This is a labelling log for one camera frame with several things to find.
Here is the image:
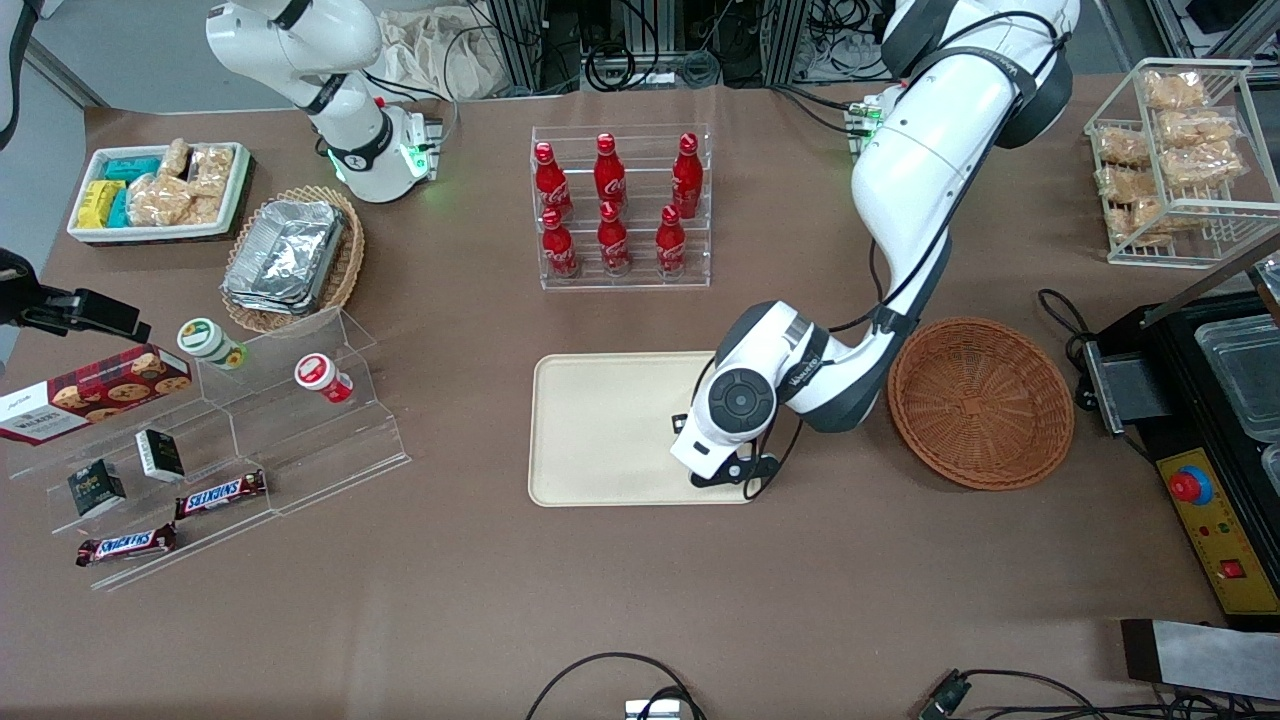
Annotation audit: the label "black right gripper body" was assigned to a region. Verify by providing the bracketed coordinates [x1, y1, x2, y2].
[0, 248, 45, 331]

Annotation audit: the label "cream plastic tray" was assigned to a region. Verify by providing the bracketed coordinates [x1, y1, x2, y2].
[528, 351, 763, 508]

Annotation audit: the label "round brown wicker basket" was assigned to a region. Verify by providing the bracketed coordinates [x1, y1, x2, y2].
[888, 317, 1076, 491]

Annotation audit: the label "oval light wicker basket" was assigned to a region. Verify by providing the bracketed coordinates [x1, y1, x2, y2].
[219, 185, 367, 336]

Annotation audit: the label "red tartan cookie box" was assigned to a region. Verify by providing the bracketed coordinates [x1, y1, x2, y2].
[0, 344, 194, 447]

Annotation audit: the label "yellow snack pack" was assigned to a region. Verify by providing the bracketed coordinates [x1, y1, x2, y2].
[76, 179, 127, 230]

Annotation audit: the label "green lid white cup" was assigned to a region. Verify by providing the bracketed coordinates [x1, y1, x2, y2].
[177, 317, 248, 372]

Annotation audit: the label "small black snack box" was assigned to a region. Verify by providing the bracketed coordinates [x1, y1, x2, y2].
[135, 428, 187, 484]
[66, 458, 129, 519]

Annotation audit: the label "white rectangular snack bin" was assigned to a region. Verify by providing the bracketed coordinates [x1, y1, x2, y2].
[66, 141, 254, 247]

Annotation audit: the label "stacked foil containers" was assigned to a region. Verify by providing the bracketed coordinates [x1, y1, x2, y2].
[221, 199, 347, 317]

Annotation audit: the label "brown Snickers bar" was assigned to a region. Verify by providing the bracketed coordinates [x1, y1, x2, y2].
[75, 522, 179, 569]
[174, 469, 269, 521]

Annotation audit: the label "clear acrylic bottle rack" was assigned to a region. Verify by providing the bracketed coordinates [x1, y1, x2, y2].
[530, 124, 713, 292]

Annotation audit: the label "red lid white cup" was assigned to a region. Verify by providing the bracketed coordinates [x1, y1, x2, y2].
[293, 352, 355, 405]

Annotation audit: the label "red cola bottle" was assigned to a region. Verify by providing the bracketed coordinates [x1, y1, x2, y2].
[655, 205, 689, 279]
[596, 200, 634, 277]
[593, 132, 629, 208]
[533, 141, 575, 221]
[540, 206, 580, 280]
[671, 132, 705, 219]

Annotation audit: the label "clear acrylic stepped display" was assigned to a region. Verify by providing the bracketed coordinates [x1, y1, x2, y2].
[8, 308, 412, 592]

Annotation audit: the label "green terminal block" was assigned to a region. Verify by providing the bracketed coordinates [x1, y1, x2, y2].
[843, 93, 889, 163]

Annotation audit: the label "beige crumpled cloth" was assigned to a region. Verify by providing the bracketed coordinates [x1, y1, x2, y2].
[375, 8, 506, 101]

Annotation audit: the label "red emergency stop button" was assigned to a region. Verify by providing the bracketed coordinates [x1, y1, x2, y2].
[1169, 464, 1214, 507]

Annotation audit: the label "black sealing machine yellow panel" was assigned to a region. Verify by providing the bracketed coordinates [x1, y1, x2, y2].
[1083, 262, 1280, 631]

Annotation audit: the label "grey flat panel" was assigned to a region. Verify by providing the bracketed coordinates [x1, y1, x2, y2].
[1120, 617, 1280, 702]

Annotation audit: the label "clear plastic food container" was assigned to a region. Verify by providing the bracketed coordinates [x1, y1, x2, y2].
[1194, 314, 1280, 442]

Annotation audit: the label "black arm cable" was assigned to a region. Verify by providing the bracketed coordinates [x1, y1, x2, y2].
[742, 235, 953, 502]

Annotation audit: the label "black looped cable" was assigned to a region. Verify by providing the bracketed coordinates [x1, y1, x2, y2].
[524, 651, 707, 720]

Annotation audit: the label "black cable with connector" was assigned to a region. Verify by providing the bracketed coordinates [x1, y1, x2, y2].
[918, 667, 1280, 720]

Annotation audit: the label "black machine power cable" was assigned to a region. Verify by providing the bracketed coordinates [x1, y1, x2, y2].
[1037, 288, 1103, 413]

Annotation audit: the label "white wire rack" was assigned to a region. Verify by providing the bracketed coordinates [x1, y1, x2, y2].
[1085, 58, 1280, 269]

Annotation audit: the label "silver machine handle bar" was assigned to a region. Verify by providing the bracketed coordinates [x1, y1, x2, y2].
[1140, 235, 1280, 328]

